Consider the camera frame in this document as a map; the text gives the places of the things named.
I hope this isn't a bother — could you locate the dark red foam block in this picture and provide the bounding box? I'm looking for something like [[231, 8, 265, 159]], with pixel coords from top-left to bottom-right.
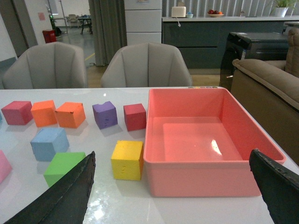
[[123, 103, 146, 131]]

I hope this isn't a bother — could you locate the pink plastic bin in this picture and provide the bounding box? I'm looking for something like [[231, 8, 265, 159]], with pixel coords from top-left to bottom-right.
[[143, 88, 286, 197]]

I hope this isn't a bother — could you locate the dark grey counter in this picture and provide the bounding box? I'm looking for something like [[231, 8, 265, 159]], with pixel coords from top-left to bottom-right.
[[162, 16, 299, 69]]

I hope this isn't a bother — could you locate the magenta foam block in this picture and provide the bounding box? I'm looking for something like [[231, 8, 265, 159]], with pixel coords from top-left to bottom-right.
[[1, 101, 33, 125]]

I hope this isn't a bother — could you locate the light blue foam block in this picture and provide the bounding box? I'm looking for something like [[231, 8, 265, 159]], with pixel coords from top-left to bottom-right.
[[30, 127, 69, 161]]

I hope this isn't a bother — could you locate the white drawer cabinet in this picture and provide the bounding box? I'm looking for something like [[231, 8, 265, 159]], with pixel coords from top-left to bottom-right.
[[124, 0, 162, 45]]

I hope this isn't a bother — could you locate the left beige chair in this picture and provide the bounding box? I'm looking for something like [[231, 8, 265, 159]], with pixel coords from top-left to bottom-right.
[[2, 42, 88, 89]]

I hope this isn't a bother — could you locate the right beige chair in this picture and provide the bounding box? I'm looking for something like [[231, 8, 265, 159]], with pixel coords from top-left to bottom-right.
[[101, 42, 192, 88]]

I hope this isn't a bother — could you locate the yellow foam block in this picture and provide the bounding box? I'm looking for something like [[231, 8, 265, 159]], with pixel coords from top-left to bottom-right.
[[111, 140, 144, 181]]

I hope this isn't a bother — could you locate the potted plant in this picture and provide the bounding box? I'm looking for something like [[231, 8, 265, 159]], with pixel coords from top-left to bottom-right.
[[265, 0, 299, 17]]

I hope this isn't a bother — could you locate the chipped orange foam block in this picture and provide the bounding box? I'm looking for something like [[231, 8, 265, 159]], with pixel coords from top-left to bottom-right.
[[55, 102, 86, 128]]

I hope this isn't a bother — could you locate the grey curtain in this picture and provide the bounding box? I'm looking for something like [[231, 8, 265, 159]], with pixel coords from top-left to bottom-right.
[[88, 0, 127, 66]]

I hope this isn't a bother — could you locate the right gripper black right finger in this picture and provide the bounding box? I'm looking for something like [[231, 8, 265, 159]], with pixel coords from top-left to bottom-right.
[[249, 149, 299, 224]]

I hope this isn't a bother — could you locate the green foam block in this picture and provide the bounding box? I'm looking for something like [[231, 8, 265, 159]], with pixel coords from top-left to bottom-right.
[[43, 152, 86, 187]]

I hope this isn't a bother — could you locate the white toaster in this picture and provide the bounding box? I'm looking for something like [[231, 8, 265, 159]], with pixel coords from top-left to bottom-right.
[[171, 6, 186, 18]]

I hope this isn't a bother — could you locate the black box appliance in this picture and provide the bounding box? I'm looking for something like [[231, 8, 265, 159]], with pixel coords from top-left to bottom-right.
[[219, 32, 289, 90]]

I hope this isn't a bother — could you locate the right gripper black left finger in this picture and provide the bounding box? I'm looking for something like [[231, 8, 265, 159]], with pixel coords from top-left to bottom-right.
[[6, 152, 96, 224]]

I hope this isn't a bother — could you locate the pink foam block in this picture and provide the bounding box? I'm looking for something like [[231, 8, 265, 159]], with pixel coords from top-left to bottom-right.
[[0, 150, 12, 183]]

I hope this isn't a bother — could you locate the beige chair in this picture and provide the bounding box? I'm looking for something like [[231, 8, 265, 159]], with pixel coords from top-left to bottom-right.
[[101, 42, 192, 88], [2, 42, 88, 89]]

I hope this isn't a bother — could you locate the chipped purple foam block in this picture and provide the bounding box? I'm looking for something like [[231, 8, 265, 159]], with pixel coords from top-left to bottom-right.
[[92, 101, 118, 129]]

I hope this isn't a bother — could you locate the red trash bin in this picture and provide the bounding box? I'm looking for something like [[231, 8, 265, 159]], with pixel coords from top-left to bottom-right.
[[43, 29, 57, 43]]

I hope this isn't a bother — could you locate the brown sofa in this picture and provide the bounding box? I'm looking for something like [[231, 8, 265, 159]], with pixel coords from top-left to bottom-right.
[[231, 28, 299, 163]]

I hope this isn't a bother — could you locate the fruit bowl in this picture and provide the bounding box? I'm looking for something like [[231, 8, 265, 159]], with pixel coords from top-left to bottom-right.
[[207, 9, 224, 18]]

